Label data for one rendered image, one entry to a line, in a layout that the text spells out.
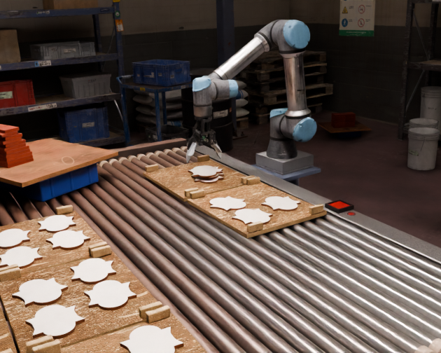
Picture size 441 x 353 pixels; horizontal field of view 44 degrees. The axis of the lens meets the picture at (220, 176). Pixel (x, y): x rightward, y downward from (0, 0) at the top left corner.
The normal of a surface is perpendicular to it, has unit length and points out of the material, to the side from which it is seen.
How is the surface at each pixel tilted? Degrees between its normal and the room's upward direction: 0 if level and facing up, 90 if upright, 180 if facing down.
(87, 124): 90
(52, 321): 0
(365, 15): 90
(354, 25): 90
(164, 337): 0
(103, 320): 0
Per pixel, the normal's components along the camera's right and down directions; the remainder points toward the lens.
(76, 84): 0.66, 0.32
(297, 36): 0.45, 0.14
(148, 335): -0.04, -0.95
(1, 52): 0.72, 0.10
